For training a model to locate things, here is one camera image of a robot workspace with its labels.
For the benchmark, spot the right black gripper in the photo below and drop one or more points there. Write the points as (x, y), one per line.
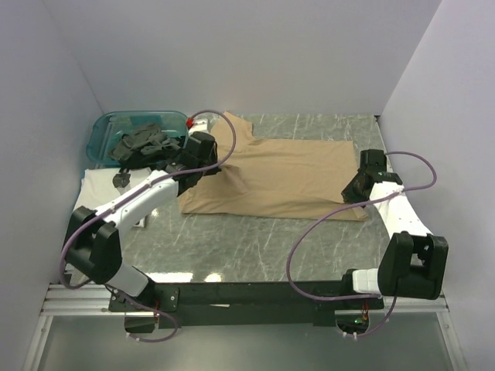
(349, 195)

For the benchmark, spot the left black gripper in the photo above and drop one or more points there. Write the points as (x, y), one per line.
(214, 157)

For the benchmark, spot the tan t shirt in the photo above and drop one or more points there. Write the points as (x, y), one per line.
(272, 177)

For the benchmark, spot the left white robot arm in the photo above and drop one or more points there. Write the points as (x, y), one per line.
(93, 240)

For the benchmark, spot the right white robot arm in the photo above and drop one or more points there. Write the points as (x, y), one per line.
(414, 262)

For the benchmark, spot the dark grey t shirt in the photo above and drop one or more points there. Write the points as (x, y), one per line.
(146, 146)

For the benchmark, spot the teal plastic bin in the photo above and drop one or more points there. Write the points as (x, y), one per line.
(108, 129)

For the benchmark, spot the white printed t shirt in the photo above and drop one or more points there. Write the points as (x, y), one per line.
(97, 187)

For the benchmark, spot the black base beam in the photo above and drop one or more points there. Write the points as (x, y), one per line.
(255, 303)

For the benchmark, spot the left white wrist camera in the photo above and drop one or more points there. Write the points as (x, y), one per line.
(197, 125)

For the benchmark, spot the aluminium rail frame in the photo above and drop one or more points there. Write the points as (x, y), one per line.
(77, 332)

